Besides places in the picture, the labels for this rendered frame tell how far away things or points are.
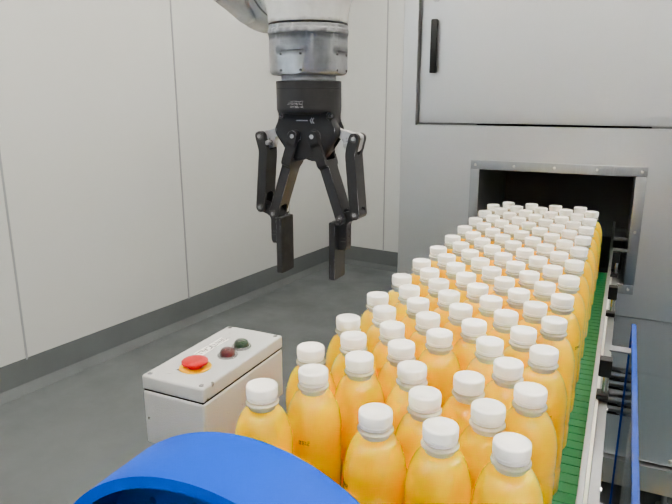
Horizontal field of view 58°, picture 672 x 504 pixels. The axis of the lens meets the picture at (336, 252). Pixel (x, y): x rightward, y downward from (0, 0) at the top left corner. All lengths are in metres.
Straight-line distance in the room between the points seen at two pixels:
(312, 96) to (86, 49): 2.99
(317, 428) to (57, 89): 2.92
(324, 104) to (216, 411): 0.42
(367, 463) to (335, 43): 0.46
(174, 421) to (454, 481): 0.37
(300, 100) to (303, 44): 0.06
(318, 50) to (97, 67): 3.02
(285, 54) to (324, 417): 0.44
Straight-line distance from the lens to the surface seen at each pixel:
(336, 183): 0.71
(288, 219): 0.76
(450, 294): 1.11
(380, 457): 0.71
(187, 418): 0.84
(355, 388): 0.83
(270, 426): 0.76
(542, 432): 0.79
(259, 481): 0.40
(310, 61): 0.68
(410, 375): 0.80
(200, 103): 4.17
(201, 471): 0.41
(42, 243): 3.49
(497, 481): 0.68
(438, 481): 0.69
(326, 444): 0.82
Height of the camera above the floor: 1.46
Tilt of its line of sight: 14 degrees down
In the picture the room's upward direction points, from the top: straight up
